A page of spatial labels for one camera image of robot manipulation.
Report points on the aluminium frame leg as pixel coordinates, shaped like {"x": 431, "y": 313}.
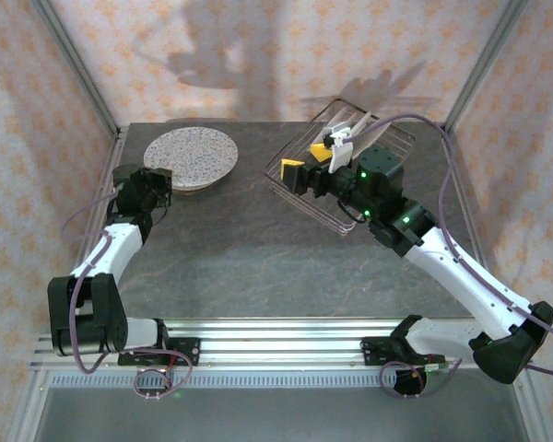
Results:
{"x": 532, "y": 414}
{"x": 32, "y": 405}

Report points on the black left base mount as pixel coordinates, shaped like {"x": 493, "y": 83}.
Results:
{"x": 189, "y": 352}

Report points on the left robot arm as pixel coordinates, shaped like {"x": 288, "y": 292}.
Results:
{"x": 110, "y": 248}

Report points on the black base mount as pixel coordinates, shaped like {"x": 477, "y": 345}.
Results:
{"x": 373, "y": 352}
{"x": 189, "y": 352}

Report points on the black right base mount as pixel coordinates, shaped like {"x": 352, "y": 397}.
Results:
{"x": 373, "y": 352}

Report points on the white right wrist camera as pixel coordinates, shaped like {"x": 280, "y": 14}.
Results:
{"x": 341, "y": 154}

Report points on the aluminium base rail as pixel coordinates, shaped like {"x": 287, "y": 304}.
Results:
{"x": 276, "y": 343}

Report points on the aluminium table side rail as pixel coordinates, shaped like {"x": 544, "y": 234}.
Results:
{"x": 113, "y": 156}
{"x": 461, "y": 193}

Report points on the small green circuit board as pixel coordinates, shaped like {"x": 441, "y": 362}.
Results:
{"x": 435, "y": 367}

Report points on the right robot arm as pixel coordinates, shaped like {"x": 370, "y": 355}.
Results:
{"x": 465, "y": 281}

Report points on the large speckled plate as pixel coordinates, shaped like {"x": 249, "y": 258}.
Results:
{"x": 207, "y": 183}
{"x": 191, "y": 154}
{"x": 371, "y": 140}

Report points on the aluminium frame post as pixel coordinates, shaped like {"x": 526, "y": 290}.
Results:
{"x": 80, "y": 73}
{"x": 480, "y": 69}

